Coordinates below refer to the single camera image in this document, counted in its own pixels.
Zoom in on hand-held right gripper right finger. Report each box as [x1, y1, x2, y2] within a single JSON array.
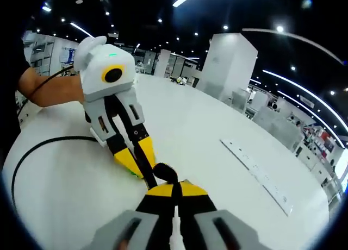
[[176, 179, 269, 250]]

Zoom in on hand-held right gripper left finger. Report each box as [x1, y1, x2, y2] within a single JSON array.
[[81, 183, 177, 250]]

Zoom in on black Velcro strap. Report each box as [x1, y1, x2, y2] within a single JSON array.
[[152, 162, 182, 230]]

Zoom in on long white strip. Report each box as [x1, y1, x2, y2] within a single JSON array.
[[219, 137, 294, 217]]

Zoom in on white square pillar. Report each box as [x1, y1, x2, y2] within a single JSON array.
[[195, 33, 259, 104]]

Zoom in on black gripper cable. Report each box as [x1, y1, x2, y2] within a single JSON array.
[[30, 65, 80, 96], [10, 135, 100, 211]]

